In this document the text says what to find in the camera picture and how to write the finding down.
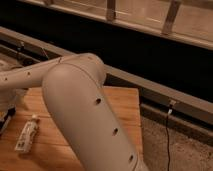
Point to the white plastic bottle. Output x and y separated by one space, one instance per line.
27 135

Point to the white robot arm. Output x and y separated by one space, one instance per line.
72 90

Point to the black object at left edge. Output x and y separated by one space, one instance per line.
5 118

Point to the grey baseboard rail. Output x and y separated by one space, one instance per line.
193 117

